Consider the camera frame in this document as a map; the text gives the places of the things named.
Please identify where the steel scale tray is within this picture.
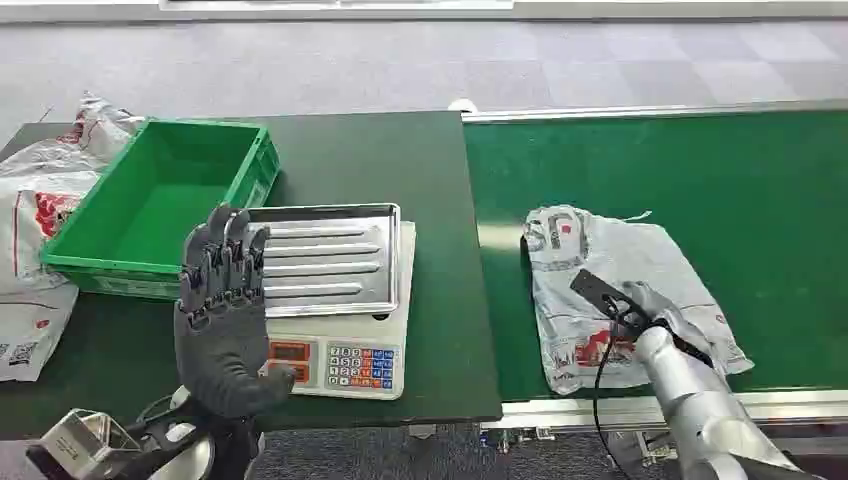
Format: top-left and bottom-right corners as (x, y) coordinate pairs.
(245, 202), (403, 320)

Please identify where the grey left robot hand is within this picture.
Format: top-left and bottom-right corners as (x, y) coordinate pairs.
(173, 203), (297, 421)

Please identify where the white parcel bag QR label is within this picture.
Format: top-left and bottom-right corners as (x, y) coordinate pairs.
(0, 283), (81, 384)

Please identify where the grey plastic parcel bag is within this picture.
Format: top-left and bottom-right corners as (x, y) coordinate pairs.
(521, 204), (756, 397)

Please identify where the white electronic scale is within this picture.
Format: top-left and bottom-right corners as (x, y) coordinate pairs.
(259, 221), (418, 402)

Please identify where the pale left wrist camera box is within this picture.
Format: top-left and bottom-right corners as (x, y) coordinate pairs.
(38, 407), (144, 480)

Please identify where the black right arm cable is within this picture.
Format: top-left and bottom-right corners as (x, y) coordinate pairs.
(592, 299), (639, 480)

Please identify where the green conveyor belt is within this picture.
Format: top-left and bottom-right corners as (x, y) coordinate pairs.
(462, 109), (848, 403)

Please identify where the crumpled white parcel bag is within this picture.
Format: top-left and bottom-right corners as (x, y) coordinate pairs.
(0, 91), (146, 181)

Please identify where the silver conveyor frame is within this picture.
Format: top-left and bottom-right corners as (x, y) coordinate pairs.
(461, 99), (848, 458)

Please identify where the black right wrist bracket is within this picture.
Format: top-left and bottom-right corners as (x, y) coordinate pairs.
(569, 268), (655, 334)

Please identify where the green plastic crate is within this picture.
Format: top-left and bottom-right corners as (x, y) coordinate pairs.
(39, 117), (282, 303)

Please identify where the white parcel bag red print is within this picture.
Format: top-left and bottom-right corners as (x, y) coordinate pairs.
(0, 170), (102, 297)

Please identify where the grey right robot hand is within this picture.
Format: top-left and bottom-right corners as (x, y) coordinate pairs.
(621, 280), (716, 370)

